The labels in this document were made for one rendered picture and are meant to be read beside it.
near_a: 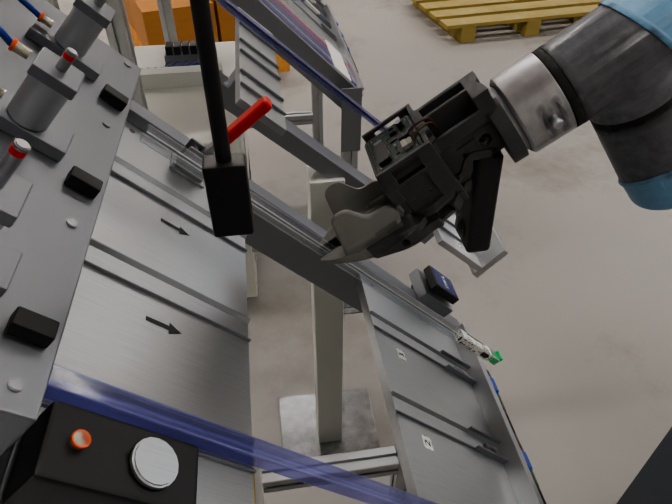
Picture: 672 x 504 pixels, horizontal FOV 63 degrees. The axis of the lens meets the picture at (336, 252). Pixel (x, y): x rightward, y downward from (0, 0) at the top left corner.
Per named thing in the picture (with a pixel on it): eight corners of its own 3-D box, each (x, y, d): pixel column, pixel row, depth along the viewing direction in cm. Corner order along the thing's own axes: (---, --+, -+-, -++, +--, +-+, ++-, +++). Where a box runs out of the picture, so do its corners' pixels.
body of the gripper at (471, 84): (354, 138, 52) (467, 59, 48) (401, 196, 57) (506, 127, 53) (370, 184, 46) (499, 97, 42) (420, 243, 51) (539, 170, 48)
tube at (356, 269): (490, 357, 72) (497, 352, 72) (494, 365, 71) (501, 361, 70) (141, 132, 45) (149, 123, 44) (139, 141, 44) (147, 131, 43)
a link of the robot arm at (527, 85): (548, 102, 52) (590, 146, 46) (504, 131, 53) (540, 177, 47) (518, 39, 48) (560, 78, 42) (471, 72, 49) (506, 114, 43)
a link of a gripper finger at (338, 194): (290, 202, 55) (366, 153, 52) (324, 236, 59) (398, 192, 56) (291, 222, 53) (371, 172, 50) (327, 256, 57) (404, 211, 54)
